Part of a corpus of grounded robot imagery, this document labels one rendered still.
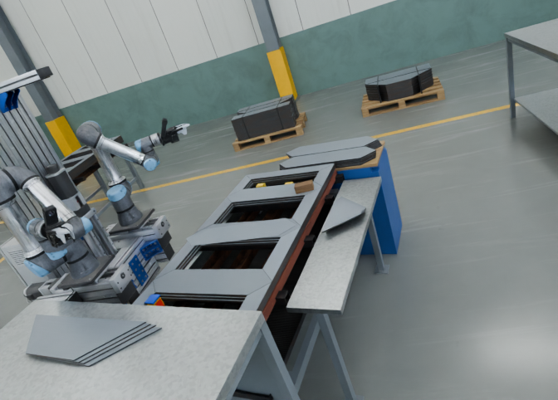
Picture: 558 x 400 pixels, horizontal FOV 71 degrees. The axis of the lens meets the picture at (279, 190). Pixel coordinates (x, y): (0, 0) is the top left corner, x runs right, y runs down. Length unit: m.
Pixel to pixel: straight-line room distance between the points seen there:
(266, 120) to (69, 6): 5.89
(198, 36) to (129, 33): 1.60
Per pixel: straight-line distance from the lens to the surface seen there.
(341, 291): 1.85
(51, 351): 1.83
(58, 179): 2.42
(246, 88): 9.30
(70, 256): 2.28
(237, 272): 2.02
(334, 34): 8.81
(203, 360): 1.38
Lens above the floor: 1.96
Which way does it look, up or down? 24 degrees down
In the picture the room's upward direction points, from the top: 19 degrees counter-clockwise
